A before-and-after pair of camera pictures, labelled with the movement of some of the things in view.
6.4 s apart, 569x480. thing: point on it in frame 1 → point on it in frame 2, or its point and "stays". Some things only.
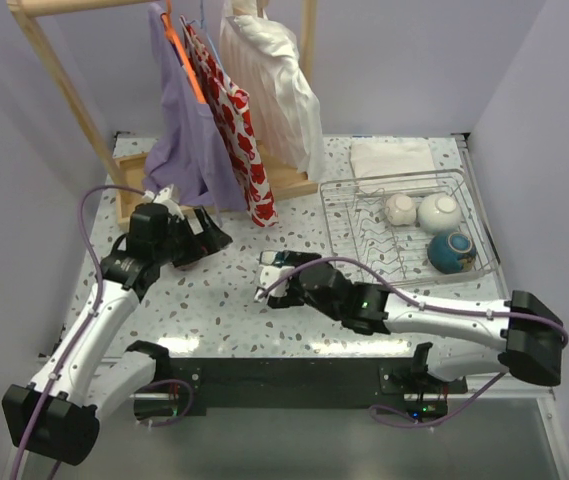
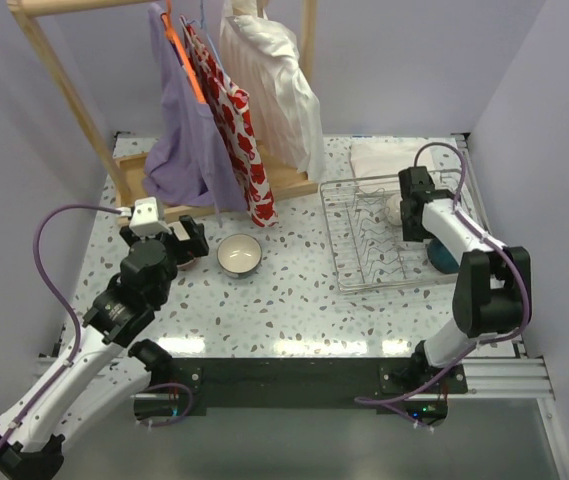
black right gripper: x=286 y=301 → x=412 y=233
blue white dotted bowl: x=271 y=257 → x=239 y=256
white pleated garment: x=259 y=56 stays
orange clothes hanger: x=172 y=30 stays
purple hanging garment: x=186 y=148 stays
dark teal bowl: x=451 y=252 stays
